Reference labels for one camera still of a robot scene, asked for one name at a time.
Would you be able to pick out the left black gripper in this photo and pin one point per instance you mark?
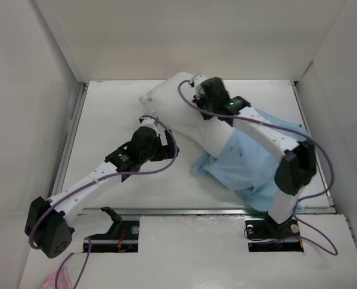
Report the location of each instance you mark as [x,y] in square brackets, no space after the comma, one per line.
[166,151]

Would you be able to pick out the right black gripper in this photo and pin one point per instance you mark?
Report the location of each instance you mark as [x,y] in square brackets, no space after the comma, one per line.
[199,97]

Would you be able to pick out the white pillow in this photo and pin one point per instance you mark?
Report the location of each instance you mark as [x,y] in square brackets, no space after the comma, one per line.
[164,100]

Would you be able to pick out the blue pillowcase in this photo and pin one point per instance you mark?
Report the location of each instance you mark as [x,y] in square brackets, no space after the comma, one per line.
[244,167]

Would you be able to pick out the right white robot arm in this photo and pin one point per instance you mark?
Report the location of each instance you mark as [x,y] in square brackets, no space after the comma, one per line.
[296,160]

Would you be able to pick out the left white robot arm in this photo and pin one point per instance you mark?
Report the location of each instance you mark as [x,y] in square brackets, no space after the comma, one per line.
[49,225]

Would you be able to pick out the pink cloth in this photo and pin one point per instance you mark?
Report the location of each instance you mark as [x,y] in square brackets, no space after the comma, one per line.
[62,279]

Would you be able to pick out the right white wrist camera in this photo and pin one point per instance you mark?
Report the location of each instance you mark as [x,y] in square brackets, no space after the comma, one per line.
[196,80]

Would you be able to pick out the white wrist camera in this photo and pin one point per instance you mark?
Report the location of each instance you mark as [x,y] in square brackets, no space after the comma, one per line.
[149,123]
[196,80]

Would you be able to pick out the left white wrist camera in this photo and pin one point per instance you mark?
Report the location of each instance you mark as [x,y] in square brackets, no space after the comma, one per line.
[149,123]

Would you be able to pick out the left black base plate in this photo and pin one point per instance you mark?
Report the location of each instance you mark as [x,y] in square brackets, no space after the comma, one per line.
[121,237]

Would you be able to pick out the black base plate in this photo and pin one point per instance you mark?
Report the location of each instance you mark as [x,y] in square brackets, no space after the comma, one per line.
[262,239]
[121,237]

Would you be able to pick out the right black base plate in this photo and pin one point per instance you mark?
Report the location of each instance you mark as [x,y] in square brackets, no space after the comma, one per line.
[262,239]

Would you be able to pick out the aluminium front rail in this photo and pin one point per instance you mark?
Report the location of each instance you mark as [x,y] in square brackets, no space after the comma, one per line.
[201,211]

